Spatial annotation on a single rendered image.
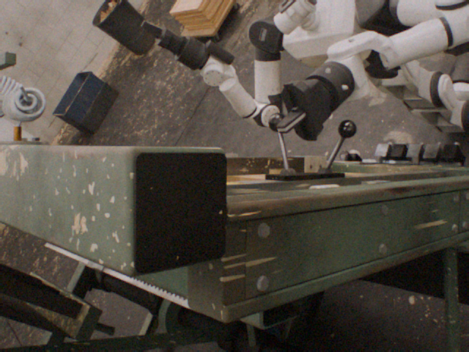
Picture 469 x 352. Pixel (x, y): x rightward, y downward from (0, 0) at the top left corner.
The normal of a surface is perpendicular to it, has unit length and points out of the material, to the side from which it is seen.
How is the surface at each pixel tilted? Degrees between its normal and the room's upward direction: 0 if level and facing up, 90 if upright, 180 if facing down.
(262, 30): 54
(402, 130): 0
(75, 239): 30
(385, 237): 90
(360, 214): 90
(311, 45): 68
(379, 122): 0
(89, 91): 91
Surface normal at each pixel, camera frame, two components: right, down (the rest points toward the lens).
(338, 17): -0.72, -0.11
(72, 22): 0.62, 0.18
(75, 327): -0.62, -0.48
